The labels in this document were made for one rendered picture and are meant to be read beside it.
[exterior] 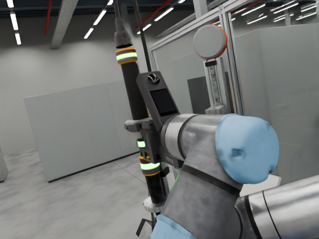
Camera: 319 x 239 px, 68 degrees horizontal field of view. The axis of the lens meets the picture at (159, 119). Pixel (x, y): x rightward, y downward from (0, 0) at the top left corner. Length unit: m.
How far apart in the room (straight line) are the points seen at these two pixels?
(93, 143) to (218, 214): 6.03
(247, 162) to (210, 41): 0.95
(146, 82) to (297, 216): 0.30
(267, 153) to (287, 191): 0.11
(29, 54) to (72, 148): 7.59
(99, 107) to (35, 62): 7.14
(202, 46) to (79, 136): 5.25
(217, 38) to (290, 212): 0.91
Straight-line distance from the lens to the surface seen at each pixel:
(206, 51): 1.17
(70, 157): 6.21
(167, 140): 0.36
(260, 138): 0.27
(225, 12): 1.30
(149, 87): 0.42
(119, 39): 0.53
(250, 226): 0.38
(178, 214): 0.28
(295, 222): 0.38
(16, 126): 12.76
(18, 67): 12.88
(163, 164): 0.58
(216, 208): 0.28
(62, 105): 6.09
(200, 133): 0.29
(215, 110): 1.07
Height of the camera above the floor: 1.73
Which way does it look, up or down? 8 degrees down
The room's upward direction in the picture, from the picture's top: 12 degrees counter-clockwise
